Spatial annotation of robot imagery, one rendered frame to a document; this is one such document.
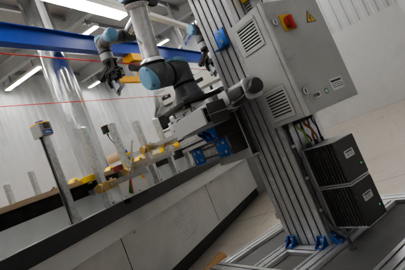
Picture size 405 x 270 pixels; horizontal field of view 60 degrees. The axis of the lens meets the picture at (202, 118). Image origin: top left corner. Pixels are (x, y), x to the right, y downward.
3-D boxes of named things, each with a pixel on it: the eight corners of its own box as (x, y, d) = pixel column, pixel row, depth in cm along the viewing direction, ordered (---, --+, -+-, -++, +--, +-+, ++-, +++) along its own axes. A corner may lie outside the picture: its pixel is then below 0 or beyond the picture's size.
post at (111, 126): (141, 193, 217) (114, 122, 221) (138, 194, 214) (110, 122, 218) (137, 194, 218) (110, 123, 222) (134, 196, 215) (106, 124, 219)
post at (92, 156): (116, 205, 194) (85, 125, 198) (111, 207, 191) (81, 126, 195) (111, 207, 196) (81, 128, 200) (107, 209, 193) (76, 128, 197)
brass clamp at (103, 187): (119, 185, 201) (116, 177, 202) (103, 191, 189) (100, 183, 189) (112, 188, 204) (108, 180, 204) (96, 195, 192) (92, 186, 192)
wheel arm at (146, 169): (150, 172, 187) (147, 164, 188) (147, 173, 184) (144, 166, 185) (94, 195, 206) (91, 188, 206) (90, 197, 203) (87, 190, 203)
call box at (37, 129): (55, 134, 175) (49, 120, 176) (43, 136, 169) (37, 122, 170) (46, 139, 178) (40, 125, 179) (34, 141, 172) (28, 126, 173)
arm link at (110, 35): (121, 25, 197) (114, 34, 205) (103, 26, 190) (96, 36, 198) (126, 37, 196) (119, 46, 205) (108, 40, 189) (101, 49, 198)
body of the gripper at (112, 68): (116, 76, 196) (109, 56, 197) (106, 82, 200) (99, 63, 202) (126, 76, 203) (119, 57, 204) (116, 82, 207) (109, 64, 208)
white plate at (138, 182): (149, 187, 224) (144, 172, 225) (125, 199, 201) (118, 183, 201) (149, 187, 224) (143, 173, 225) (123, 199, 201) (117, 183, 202)
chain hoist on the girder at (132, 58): (149, 74, 751) (140, 53, 755) (139, 73, 720) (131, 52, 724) (140, 79, 762) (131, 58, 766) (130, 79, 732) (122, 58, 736)
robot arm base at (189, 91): (210, 93, 174) (203, 75, 175) (185, 100, 166) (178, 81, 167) (196, 102, 187) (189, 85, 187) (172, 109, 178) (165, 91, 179)
